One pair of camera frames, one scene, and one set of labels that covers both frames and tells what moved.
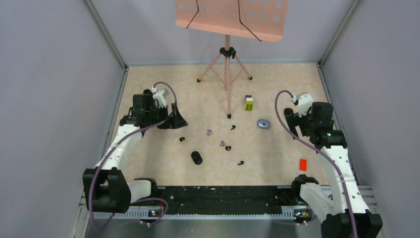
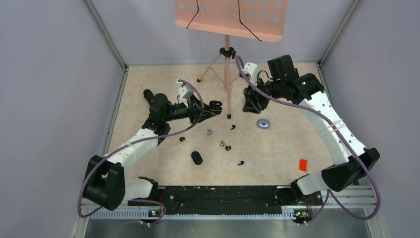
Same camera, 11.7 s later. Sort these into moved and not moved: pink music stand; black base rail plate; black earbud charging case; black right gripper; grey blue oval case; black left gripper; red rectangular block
Moved: black right gripper; black earbud charging case; black left gripper
Not moved: black base rail plate; pink music stand; grey blue oval case; red rectangular block
